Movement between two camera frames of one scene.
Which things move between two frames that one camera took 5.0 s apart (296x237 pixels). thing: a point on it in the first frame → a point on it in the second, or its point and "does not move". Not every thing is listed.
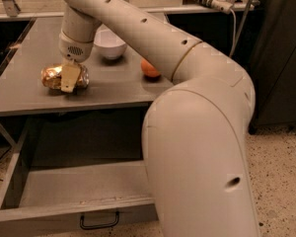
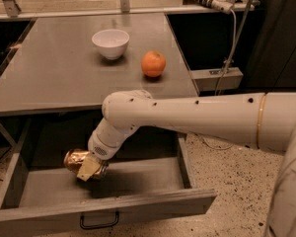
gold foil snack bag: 51,76 → 73,158
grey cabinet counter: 118,86 does not move
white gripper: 74,50 → 100,147
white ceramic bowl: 108,43 does not move
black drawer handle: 98,226 does not move
